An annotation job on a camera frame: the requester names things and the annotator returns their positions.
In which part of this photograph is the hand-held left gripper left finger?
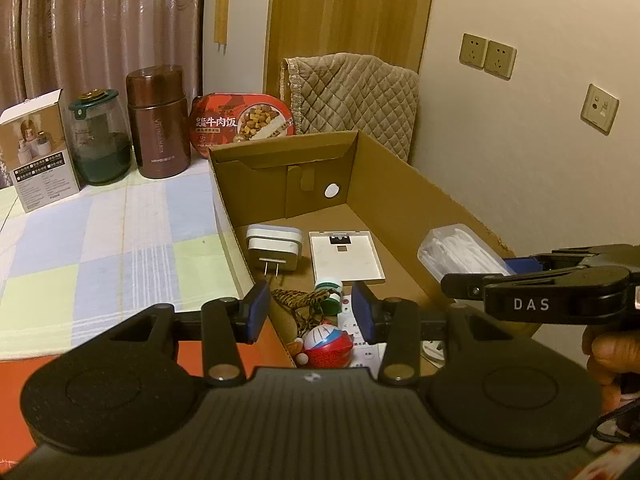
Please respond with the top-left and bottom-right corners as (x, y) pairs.
(75, 280), (272, 388)

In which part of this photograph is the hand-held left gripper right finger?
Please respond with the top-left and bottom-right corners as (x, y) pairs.
(351, 281), (551, 388)

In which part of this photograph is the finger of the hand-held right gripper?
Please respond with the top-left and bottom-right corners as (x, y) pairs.
(502, 245), (640, 276)
(441, 272), (489, 301)

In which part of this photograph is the clear plastic case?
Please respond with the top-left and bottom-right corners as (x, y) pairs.
(417, 224), (513, 283)

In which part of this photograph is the small white bottle green cap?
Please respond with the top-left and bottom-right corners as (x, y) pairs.
(314, 280), (346, 317)

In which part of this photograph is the long white remote control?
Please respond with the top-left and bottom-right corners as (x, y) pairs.
(337, 296), (387, 377)

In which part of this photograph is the red white toy figure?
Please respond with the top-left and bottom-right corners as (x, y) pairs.
(286, 325), (356, 370)

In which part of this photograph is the white square wall plate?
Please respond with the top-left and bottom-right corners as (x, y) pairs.
(308, 230), (387, 283)

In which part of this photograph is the white plug adapter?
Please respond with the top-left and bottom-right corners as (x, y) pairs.
(245, 225), (304, 281)

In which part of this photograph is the brown cardboard box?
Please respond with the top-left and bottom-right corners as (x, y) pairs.
(207, 130), (543, 376)

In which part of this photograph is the person's right forearm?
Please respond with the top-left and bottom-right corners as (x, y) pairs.
(585, 440), (640, 480)

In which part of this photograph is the person's right hand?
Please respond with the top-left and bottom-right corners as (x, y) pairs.
(581, 329), (640, 411)

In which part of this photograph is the pastel checkered tablecloth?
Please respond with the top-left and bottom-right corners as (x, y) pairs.
(0, 159), (256, 362)

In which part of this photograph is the red instant meal box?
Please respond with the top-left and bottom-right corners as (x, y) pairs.
(189, 92), (297, 161)

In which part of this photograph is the brown thermos flask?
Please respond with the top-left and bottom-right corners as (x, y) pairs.
(125, 64), (193, 179)

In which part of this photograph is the quilted beige chair cover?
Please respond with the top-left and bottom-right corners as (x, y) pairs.
(281, 52), (421, 166)

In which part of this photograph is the green glass jar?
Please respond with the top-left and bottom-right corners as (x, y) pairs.
(67, 89), (133, 187)

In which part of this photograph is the white product box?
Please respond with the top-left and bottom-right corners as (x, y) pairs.
(0, 89), (83, 213)

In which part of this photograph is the wooden door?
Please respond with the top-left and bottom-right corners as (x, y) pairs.
(265, 0), (438, 93)

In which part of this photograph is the mauve patterned curtain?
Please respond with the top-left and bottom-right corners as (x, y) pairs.
(0, 0), (207, 111)

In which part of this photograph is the beige wall antenna plate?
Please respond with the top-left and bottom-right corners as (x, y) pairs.
(580, 83), (620, 135)

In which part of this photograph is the beige wall socket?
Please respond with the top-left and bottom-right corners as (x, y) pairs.
(459, 32), (490, 68)
(485, 39), (518, 80)

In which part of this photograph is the wooden wall hanging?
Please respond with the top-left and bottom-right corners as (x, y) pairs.
(214, 0), (231, 56)

